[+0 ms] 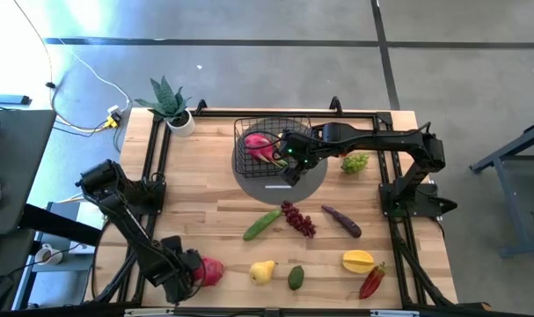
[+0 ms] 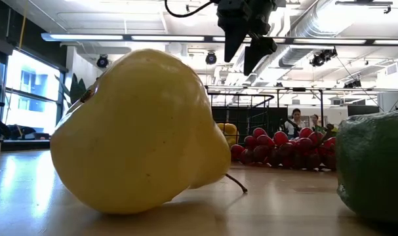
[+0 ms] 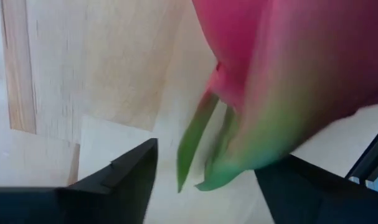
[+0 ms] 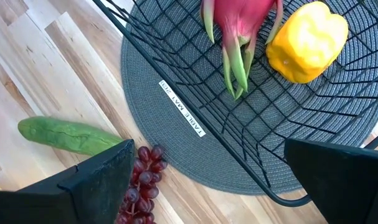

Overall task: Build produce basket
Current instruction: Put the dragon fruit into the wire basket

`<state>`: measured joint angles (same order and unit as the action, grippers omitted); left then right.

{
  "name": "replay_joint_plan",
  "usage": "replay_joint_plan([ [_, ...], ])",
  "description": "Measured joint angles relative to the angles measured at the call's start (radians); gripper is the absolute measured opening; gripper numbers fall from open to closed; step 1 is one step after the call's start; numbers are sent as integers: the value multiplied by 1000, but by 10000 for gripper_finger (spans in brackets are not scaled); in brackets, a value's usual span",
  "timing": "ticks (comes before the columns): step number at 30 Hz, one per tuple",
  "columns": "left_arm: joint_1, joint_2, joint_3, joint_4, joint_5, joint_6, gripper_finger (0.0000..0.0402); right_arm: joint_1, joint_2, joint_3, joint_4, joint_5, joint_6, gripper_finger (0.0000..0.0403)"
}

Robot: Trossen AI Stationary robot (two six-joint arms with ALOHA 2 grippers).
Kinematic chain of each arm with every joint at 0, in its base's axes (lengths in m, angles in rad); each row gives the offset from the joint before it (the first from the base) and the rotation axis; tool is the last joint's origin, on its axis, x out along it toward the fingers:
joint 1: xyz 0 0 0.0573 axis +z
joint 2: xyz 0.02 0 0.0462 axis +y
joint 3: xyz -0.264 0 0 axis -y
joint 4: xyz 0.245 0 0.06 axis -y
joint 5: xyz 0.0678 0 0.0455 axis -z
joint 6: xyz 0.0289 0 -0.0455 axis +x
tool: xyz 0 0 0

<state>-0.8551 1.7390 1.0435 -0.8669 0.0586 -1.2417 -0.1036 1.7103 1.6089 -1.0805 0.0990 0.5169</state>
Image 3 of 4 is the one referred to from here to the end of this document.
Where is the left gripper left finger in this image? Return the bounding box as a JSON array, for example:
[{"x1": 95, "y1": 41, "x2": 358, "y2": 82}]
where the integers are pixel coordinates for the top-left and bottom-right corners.
[{"x1": 0, "y1": 138, "x2": 159, "y2": 224}]

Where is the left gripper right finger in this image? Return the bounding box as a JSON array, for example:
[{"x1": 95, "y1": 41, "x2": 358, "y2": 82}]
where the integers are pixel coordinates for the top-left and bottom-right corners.
[{"x1": 255, "y1": 154, "x2": 378, "y2": 224}]

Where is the pink dragon fruit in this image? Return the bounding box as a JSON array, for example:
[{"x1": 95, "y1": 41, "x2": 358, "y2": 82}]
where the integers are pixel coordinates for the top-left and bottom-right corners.
[{"x1": 176, "y1": 0, "x2": 378, "y2": 193}]

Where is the black aluminium table frame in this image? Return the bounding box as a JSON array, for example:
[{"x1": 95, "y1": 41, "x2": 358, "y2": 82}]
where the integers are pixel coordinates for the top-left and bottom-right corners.
[{"x1": 345, "y1": 120, "x2": 378, "y2": 190}]

